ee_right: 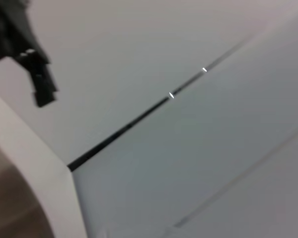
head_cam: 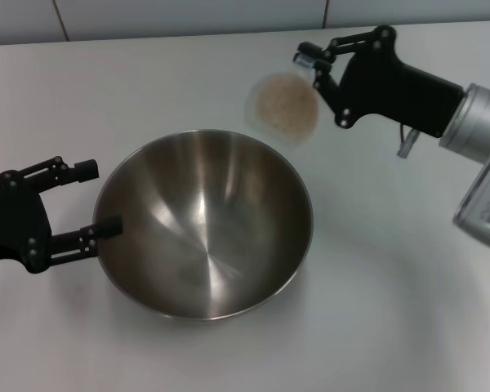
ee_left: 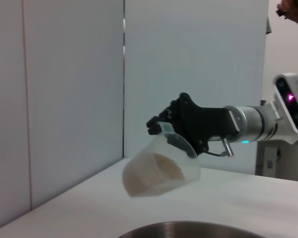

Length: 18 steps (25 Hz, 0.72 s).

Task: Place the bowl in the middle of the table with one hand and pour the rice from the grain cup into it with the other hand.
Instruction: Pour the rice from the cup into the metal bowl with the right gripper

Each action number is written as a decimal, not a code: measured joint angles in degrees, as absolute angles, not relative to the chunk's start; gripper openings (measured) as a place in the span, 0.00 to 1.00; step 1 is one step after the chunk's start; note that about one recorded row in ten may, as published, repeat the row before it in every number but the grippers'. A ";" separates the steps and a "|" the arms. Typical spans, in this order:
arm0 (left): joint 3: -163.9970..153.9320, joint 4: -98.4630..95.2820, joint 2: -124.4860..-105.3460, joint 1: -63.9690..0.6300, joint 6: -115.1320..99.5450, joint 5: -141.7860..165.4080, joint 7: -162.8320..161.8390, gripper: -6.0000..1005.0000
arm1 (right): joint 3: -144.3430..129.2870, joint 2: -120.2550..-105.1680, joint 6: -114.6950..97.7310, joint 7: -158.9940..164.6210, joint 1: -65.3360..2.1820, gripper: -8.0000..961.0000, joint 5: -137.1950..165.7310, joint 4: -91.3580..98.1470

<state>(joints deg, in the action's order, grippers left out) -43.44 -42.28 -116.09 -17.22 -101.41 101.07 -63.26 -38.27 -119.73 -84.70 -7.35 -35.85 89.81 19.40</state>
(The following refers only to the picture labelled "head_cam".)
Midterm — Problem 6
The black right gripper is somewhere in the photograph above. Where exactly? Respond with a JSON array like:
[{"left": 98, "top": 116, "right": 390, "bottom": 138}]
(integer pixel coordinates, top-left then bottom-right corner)
[{"left": 296, "top": 24, "right": 466, "bottom": 139}]

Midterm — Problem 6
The thin gripper signal cable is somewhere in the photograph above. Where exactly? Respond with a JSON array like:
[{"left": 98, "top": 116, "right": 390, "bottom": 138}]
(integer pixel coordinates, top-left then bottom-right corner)
[{"left": 395, "top": 122, "right": 421, "bottom": 159}]

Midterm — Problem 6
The stainless steel mixing bowl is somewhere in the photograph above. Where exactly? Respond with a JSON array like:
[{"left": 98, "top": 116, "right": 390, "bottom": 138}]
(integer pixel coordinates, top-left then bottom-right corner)
[{"left": 92, "top": 129, "right": 314, "bottom": 323}]

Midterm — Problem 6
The clear plastic cup of rice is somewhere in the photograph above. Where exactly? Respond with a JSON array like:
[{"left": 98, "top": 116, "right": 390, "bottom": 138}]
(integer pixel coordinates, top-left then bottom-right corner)
[{"left": 243, "top": 42, "right": 324, "bottom": 151}]

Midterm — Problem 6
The white backdrop panel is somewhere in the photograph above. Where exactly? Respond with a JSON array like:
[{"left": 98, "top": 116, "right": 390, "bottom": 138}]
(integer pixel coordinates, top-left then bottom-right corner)
[
  {"left": 52, "top": 0, "right": 327, "bottom": 42},
  {"left": 321, "top": 0, "right": 490, "bottom": 30},
  {"left": 0, "top": 0, "right": 69, "bottom": 47}
]

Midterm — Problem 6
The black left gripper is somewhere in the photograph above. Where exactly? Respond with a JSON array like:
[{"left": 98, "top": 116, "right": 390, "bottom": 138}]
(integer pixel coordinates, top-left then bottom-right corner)
[{"left": 0, "top": 155, "right": 125, "bottom": 274}]

